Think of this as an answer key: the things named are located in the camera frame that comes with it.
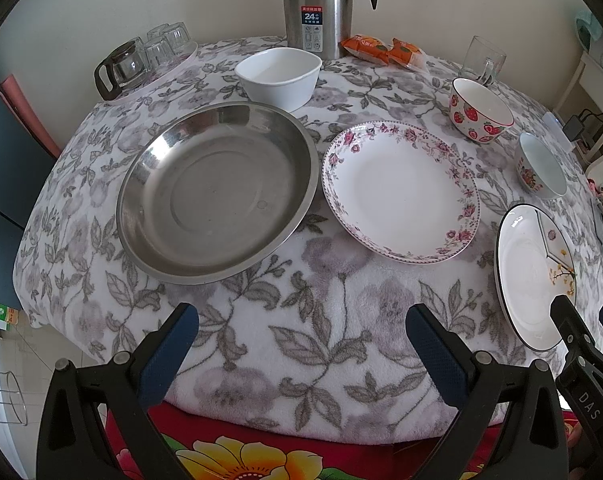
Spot black rimmed ginkgo plate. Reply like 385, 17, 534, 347
495, 204, 577, 352

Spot pale blue floral bowl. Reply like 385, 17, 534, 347
515, 132, 567, 200

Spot floral rimmed white plate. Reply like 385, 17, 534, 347
321, 122, 481, 264

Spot strawberry pattern bowl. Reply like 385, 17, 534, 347
449, 77, 514, 144

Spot large stainless steel basin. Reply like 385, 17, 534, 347
116, 102, 319, 285

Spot white square bowl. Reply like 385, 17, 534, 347
236, 48, 322, 113

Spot white power strip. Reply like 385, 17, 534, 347
542, 112, 575, 153

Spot black charger plug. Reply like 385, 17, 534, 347
563, 115, 585, 142

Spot white shelf unit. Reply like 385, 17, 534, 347
552, 51, 603, 167

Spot clear glass mug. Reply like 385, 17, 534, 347
459, 36, 507, 87

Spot floral grey tablecloth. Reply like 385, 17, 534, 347
13, 37, 603, 444

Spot orange snack packet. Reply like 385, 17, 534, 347
388, 38, 427, 70
341, 35, 389, 65

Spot round tray under glasses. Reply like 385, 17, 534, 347
101, 40, 198, 105

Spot upturned glass cups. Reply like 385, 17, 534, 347
142, 22, 194, 70

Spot stainless steel thermos jug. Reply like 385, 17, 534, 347
283, 0, 352, 61

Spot glass teapot black handle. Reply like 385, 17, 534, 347
93, 40, 146, 101

